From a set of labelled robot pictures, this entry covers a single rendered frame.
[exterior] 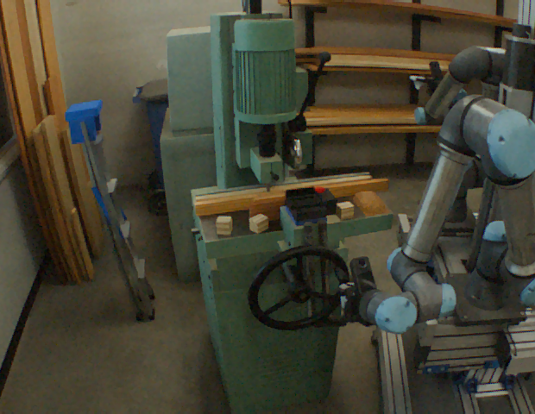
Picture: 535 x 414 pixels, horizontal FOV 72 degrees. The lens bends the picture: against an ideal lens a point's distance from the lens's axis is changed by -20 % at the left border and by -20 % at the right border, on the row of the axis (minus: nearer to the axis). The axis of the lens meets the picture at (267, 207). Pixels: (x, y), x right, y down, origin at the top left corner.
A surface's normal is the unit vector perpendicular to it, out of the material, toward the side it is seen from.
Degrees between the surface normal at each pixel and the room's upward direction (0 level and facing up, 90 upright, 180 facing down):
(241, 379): 90
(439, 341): 90
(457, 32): 90
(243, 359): 90
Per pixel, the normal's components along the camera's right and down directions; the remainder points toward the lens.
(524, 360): -0.10, 0.47
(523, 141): 0.12, 0.36
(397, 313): 0.16, -0.03
